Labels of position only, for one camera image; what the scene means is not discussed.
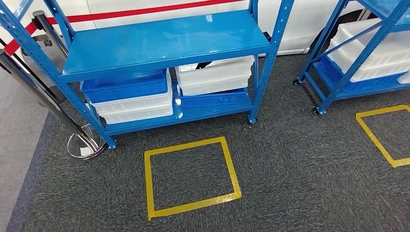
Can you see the blue steel shelf rack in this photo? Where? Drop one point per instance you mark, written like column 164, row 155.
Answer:
column 160, row 41

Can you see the blue wheeled bin rack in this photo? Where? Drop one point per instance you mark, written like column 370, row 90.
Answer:
column 330, row 93

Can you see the red barrier belt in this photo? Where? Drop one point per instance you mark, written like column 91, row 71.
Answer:
column 16, row 43
column 128, row 12

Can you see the white car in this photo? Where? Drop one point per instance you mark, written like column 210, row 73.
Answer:
column 304, row 25

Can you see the yellow floor tape square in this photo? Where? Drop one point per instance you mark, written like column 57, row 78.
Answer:
column 378, row 142

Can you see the black belt stanchion post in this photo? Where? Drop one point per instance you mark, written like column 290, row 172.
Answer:
column 48, row 32

